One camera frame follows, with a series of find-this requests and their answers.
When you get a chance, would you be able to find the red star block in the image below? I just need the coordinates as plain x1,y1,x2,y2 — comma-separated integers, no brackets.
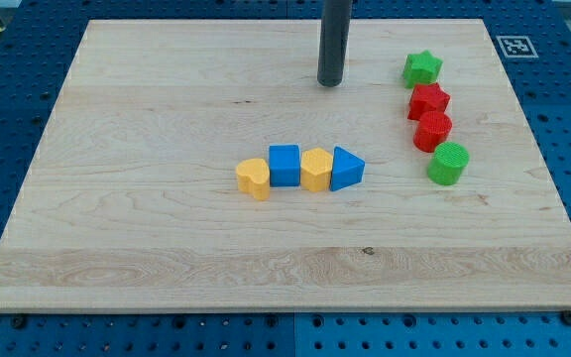
407,82,450,120

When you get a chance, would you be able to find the green star block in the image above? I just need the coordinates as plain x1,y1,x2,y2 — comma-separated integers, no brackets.
402,50,443,88

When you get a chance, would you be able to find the blue cube block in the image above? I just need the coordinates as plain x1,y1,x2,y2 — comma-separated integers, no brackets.
269,145,300,187

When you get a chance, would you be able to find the yellow heart block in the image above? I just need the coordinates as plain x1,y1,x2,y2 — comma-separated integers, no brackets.
235,158,270,200

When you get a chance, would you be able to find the yellow hexagon block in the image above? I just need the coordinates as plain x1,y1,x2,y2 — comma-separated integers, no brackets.
300,148,333,192

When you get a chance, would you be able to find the blue triangle block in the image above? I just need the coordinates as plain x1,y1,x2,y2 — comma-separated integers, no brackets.
330,146,365,191

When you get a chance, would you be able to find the light wooden board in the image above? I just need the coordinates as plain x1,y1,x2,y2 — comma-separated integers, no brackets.
0,19,571,313

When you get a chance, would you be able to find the red cylinder block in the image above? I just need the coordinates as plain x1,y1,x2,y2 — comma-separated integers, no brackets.
413,111,453,153

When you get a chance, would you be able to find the green cylinder block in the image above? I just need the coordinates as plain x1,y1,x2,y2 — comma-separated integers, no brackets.
427,142,470,185

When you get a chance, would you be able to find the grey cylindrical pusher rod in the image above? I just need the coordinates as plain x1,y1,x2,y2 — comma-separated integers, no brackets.
317,0,352,87

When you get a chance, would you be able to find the white fiducial marker tag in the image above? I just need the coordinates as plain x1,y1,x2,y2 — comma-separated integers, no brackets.
496,35,538,59

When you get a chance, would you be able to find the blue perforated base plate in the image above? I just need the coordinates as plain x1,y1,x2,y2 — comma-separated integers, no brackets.
0,0,571,356

